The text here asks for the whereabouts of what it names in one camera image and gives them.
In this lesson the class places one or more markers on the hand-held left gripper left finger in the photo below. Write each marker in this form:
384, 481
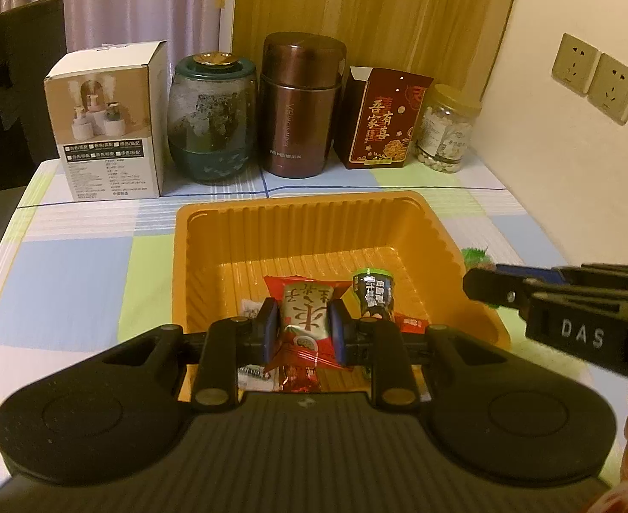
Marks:
270, 331

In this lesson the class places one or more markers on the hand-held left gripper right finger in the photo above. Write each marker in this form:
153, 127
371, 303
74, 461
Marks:
336, 331

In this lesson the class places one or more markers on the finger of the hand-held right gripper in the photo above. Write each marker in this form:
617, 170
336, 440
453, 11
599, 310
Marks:
496, 288
533, 273

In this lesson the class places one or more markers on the red packet with white label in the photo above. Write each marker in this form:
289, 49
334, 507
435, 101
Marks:
306, 310

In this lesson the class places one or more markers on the dark green snack packet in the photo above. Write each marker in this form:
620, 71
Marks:
373, 294

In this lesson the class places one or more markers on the red snack packet white print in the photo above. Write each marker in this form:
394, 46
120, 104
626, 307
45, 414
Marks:
413, 324

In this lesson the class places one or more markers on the orange plastic tray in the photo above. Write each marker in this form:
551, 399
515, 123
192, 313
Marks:
314, 235

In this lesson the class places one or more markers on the green wrapped candy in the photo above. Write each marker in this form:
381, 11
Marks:
477, 256

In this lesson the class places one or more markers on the clear plastic nut jar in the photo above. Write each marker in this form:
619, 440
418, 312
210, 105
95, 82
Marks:
445, 133

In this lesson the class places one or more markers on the red gift box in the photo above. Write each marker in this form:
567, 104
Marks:
383, 123

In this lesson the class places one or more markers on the glass jar with green lid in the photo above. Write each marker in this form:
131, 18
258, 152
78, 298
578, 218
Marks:
210, 123

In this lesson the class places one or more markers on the brown metal canister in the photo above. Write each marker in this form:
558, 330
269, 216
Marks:
298, 107

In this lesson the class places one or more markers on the white product box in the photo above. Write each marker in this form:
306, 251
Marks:
105, 133

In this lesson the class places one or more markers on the wooden panel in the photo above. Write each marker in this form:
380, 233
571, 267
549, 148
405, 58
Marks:
399, 10

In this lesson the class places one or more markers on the black monitor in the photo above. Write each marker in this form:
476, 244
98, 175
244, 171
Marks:
9, 91

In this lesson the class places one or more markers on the light curtain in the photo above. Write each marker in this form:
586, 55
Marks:
132, 0

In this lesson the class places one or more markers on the beige wall socket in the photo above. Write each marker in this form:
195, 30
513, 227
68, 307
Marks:
576, 57
613, 88

